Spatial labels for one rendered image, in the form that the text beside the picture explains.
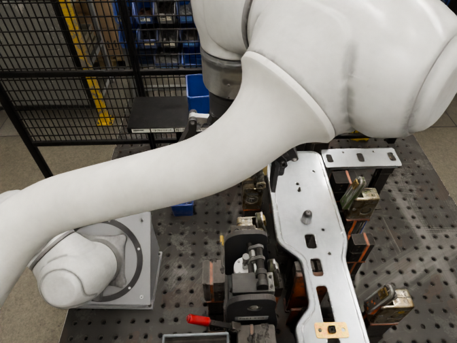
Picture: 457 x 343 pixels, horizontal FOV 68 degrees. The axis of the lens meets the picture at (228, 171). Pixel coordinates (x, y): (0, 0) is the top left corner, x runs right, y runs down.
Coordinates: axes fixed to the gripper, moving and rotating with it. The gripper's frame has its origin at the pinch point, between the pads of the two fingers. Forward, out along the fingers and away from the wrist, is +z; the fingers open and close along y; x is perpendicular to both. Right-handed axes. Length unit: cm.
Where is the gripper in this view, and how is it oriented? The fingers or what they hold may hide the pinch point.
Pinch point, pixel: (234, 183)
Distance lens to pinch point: 60.0
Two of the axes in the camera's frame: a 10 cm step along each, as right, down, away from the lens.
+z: 0.0, 6.8, 7.3
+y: 10.0, -0.3, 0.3
